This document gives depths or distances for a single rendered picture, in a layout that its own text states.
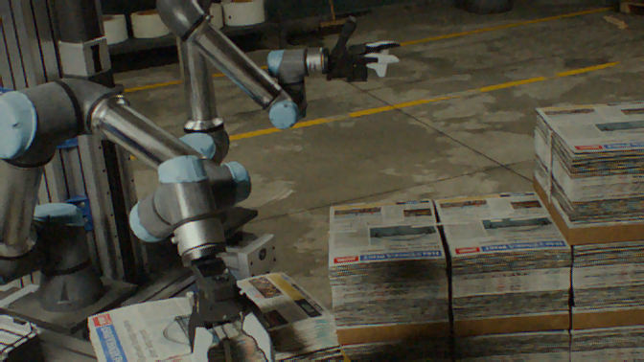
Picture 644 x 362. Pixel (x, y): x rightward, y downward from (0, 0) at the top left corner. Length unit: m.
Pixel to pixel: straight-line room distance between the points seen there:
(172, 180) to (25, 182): 0.52
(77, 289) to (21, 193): 0.36
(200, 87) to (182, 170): 1.13
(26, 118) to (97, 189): 0.61
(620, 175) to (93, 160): 1.26
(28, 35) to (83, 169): 0.35
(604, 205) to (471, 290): 0.37
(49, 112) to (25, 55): 0.51
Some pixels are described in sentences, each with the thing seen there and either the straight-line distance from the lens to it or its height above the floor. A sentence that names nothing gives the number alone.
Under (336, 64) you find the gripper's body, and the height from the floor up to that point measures 1.21.
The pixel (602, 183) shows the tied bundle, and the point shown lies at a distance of 2.23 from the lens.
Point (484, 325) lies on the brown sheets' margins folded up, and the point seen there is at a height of 0.63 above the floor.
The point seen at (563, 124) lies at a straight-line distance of 2.38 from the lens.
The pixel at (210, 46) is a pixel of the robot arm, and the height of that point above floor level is 1.31.
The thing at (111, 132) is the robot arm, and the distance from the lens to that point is 1.78.
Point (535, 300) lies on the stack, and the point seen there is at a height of 0.69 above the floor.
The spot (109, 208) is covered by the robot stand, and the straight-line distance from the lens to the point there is 2.36.
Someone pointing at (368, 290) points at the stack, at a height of 0.75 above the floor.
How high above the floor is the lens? 1.80
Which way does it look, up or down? 21 degrees down
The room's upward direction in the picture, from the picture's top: 5 degrees counter-clockwise
